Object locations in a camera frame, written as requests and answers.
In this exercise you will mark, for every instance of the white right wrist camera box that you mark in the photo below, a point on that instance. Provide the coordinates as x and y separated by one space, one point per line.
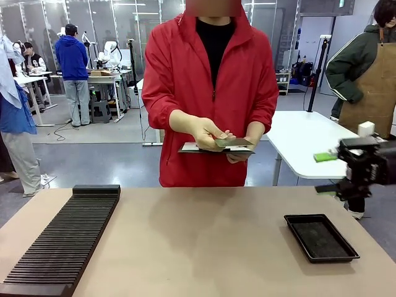
366 128

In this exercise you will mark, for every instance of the black pole stand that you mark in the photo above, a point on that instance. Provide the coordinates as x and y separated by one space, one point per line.
318 74

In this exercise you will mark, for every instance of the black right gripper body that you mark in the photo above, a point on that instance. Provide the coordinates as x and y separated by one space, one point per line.
365 164

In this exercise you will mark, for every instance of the person's left hand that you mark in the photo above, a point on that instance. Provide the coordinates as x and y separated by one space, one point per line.
239 157

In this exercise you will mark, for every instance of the black shallow plastic tray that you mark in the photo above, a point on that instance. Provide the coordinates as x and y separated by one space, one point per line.
321 239

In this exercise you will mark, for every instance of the black green-tipped right gripper finger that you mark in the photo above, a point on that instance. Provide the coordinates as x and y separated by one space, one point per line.
325 156
327 188

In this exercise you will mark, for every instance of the light blue hanging cloth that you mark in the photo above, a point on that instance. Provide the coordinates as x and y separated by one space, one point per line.
7 71

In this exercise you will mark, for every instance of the black slotted PCB rack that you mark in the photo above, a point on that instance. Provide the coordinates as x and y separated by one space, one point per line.
62 241

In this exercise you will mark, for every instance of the white shoe shelf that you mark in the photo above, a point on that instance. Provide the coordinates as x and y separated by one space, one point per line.
283 83

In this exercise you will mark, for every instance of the cardboard box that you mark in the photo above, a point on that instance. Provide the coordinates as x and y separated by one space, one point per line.
102 73

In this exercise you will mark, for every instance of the white rounded table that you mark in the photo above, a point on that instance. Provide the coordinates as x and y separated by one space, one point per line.
303 139

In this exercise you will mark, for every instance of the person in red jacket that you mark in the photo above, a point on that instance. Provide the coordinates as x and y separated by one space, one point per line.
185 77

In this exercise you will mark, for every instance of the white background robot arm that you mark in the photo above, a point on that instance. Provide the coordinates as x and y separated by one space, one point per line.
109 54

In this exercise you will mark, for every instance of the black tripod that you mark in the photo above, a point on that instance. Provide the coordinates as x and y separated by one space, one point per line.
133 65

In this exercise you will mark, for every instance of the dark wall monitor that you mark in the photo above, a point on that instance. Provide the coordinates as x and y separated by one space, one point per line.
326 6

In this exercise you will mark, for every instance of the grey workbench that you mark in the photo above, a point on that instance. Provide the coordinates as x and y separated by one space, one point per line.
108 81

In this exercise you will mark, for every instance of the black step stool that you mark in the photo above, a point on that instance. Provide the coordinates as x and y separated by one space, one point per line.
101 111

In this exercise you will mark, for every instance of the white desk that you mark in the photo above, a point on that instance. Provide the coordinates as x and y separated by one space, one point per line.
31 81

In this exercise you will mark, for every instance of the person's left forearm red sleeve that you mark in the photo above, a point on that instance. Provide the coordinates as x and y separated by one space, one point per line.
263 117

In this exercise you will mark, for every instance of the person in brown apron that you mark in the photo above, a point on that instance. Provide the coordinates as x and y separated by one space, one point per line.
371 77

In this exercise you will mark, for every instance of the person's right hand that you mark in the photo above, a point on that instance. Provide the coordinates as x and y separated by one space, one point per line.
201 131

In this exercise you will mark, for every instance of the grey-green PCB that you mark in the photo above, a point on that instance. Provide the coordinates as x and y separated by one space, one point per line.
236 142

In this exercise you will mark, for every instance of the person's right forearm red sleeve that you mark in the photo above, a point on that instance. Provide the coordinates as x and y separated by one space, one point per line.
161 106

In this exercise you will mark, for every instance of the person in blue shirt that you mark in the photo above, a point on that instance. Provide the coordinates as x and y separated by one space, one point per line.
21 148

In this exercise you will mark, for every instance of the man in blue hoodie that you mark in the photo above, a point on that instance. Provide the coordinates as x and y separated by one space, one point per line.
74 62

